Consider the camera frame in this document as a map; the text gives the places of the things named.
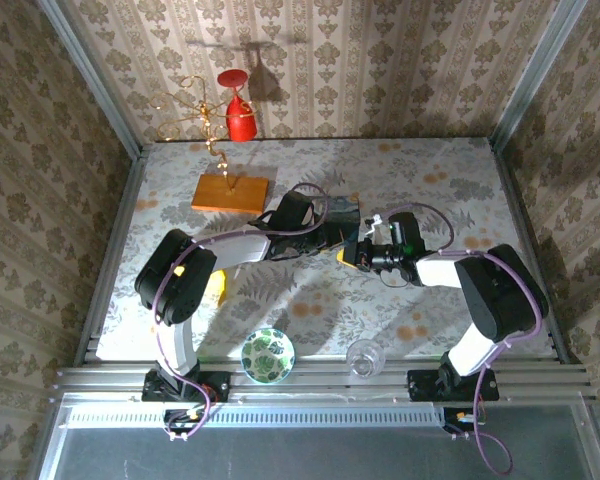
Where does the starry night tin box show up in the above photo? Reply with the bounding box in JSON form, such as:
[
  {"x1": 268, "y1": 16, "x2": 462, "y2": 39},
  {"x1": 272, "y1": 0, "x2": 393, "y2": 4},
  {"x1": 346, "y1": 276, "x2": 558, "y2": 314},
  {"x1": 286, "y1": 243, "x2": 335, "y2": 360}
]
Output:
[{"x1": 324, "y1": 194, "x2": 364, "y2": 269}]

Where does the floral patterned tablecloth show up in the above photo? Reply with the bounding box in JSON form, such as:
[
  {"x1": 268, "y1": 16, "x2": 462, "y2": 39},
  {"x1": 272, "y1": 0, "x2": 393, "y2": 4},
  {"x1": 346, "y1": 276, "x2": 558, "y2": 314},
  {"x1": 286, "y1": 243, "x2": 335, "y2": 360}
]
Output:
[{"x1": 95, "y1": 137, "x2": 556, "y2": 362}]

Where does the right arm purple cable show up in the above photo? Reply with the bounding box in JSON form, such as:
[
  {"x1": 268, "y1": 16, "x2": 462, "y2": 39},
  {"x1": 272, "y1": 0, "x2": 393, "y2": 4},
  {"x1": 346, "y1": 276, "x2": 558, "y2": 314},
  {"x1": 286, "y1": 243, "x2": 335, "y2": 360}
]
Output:
[{"x1": 382, "y1": 202, "x2": 544, "y2": 476}]

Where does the aluminium cross rail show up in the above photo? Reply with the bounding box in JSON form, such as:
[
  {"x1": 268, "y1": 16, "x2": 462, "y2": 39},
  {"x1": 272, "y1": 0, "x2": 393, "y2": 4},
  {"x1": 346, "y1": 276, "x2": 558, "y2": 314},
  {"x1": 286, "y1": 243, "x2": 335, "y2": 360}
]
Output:
[{"x1": 53, "y1": 360, "x2": 595, "y2": 404}]

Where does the red wine glass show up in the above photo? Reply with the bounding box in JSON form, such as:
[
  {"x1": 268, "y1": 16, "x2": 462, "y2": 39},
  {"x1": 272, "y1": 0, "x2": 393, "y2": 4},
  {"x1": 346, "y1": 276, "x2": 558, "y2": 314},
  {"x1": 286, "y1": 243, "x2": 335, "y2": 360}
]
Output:
[{"x1": 216, "y1": 68, "x2": 259, "y2": 144}]

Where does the gold wire stand wooden base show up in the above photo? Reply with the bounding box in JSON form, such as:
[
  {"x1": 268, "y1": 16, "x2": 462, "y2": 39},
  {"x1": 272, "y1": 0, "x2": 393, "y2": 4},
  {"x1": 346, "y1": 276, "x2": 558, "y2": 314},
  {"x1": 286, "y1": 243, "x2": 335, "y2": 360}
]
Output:
[{"x1": 147, "y1": 74, "x2": 271, "y2": 216}]

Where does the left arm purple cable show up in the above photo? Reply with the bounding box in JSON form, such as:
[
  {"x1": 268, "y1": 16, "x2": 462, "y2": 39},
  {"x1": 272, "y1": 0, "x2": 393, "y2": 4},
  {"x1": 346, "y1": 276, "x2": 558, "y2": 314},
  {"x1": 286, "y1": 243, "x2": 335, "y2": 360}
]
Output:
[{"x1": 152, "y1": 182, "x2": 331, "y2": 444}]

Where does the white slotted cable duct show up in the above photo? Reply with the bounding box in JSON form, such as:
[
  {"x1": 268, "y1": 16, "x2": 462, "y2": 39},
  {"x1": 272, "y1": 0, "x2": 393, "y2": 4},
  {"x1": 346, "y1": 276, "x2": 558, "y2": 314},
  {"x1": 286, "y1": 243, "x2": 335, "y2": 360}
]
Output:
[{"x1": 59, "y1": 402, "x2": 450, "y2": 429}]

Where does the aluminium side rail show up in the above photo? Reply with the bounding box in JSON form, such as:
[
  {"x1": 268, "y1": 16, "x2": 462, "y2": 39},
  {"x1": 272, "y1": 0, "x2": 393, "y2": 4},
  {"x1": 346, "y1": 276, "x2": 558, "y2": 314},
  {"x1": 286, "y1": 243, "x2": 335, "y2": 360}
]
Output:
[
  {"x1": 488, "y1": 138, "x2": 584, "y2": 365},
  {"x1": 73, "y1": 149, "x2": 150, "y2": 369}
]

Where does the black connector box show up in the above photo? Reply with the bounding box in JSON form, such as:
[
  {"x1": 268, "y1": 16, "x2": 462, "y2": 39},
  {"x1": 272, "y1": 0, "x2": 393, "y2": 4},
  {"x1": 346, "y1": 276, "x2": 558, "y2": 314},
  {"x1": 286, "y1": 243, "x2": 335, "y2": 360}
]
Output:
[
  {"x1": 442, "y1": 407, "x2": 487, "y2": 435},
  {"x1": 163, "y1": 408, "x2": 206, "y2": 435}
]

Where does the grey metal sheet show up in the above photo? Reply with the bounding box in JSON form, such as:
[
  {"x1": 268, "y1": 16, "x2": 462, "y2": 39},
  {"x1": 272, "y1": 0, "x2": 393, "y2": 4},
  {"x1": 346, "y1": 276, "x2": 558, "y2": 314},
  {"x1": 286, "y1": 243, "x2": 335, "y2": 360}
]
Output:
[{"x1": 32, "y1": 394, "x2": 600, "y2": 480}]

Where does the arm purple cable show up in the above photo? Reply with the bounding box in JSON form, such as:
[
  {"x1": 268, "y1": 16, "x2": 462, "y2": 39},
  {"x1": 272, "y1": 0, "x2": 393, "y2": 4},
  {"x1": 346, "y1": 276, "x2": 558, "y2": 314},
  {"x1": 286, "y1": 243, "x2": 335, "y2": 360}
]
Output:
[
  {"x1": 382, "y1": 202, "x2": 544, "y2": 476},
  {"x1": 152, "y1": 182, "x2": 331, "y2": 444}
]

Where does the aluminium frame post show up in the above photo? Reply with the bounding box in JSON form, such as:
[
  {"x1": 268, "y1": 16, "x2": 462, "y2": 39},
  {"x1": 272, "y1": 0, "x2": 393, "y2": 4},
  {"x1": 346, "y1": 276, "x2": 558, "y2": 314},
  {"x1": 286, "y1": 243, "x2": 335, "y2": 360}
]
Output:
[
  {"x1": 37, "y1": 0, "x2": 145, "y2": 157},
  {"x1": 490, "y1": 0, "x2": 589, "y2": 151}
]

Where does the yellow plastic cup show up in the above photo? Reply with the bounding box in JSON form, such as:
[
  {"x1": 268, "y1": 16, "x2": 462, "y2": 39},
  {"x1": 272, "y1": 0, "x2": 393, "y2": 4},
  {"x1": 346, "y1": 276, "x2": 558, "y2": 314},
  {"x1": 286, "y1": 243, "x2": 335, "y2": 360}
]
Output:
[{"x1": 172, "y1": 264, "x2": 229, "y2": 307}]

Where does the clear drinking glass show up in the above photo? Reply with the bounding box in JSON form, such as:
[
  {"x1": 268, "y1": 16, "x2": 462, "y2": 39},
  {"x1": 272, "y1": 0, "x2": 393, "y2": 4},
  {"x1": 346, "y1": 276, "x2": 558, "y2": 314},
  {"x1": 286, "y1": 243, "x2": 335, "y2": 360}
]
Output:
[{"x1": 345, "y1": 338, "x2": 386, "y2": 380}]

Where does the green leaf pattern bowl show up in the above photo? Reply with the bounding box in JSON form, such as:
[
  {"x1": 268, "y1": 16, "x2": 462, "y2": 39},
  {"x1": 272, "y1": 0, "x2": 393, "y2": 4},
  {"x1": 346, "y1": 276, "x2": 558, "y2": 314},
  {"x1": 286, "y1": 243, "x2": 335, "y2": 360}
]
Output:
[{"x1": 240, "y1": 327, "x2": 297, "y2": 385}]

